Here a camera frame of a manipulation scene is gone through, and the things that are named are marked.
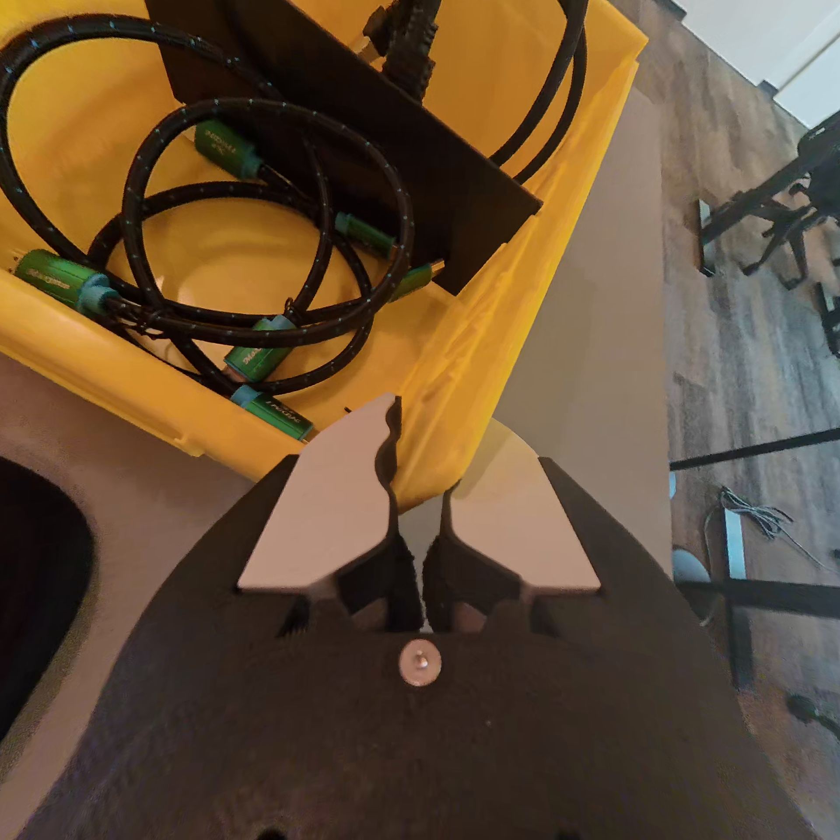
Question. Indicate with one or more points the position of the black office chair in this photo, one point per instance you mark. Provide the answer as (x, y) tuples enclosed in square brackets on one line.
[(817, 164)]

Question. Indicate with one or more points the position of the black bin divider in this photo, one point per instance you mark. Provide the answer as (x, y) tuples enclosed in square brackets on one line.
[(394, 170)]

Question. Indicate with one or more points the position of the yellow plastic bin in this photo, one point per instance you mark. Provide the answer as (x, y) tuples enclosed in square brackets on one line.
[(459, 367)]

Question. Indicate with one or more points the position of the black rounded pad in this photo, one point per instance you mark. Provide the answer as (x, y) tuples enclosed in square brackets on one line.
[(39, 590)]

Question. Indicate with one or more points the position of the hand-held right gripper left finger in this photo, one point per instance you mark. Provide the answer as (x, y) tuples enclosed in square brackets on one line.
[(321, 512)]

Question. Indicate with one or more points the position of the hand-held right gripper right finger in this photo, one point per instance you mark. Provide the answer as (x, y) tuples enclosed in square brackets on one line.
[(525, 525)]

